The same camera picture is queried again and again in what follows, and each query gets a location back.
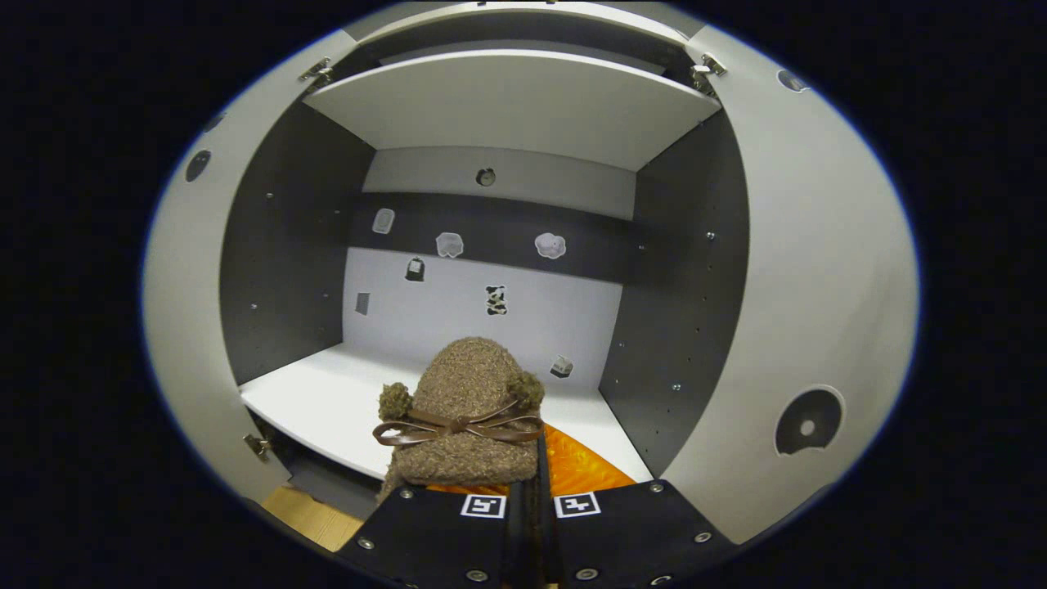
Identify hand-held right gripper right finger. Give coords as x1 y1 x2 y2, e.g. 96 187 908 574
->
532 423 741 589

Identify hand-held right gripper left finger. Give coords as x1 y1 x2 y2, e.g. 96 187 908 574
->
335 481 532 589

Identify brown fuzzy shoe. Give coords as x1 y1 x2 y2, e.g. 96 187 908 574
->
372 335 547 501

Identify white shoe cabinet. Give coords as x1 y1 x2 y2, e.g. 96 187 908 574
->
141 0 921 553

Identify white cabinet door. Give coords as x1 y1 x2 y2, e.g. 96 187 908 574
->
654 25 921 545
141 29 361 504

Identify white cabinet shelf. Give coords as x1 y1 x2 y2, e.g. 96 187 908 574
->
303 49 722 173
239 342 655 483

